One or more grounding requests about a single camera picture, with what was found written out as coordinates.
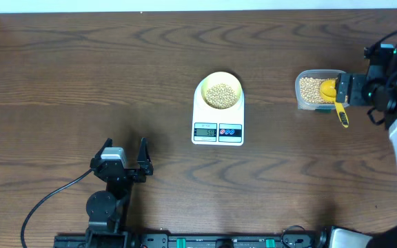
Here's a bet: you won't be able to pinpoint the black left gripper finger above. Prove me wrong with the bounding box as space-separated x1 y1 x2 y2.
93 138 112 164
137 138 154 176

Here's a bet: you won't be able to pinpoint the yellow measuring scoop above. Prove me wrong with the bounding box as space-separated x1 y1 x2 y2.
320 79 349 128

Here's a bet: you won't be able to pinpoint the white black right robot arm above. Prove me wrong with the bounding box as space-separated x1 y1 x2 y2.
192 41 397 247

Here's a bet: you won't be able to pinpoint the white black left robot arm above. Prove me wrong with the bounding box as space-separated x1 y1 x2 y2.
85 138 154 248

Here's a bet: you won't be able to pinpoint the white digital kitchen scale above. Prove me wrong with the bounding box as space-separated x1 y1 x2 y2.
191 79 245 146

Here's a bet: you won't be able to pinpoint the soybeans in yellow bowl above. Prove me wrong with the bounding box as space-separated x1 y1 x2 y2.
205 83 238 110

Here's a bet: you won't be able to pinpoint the pale yellow bowl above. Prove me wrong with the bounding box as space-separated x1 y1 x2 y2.
201 72 242 108

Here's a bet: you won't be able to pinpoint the clear container of soybeans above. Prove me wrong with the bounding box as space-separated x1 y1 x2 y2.
295 70 343 112

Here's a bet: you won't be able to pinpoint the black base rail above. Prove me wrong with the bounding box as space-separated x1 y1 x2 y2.
53 231 327 248

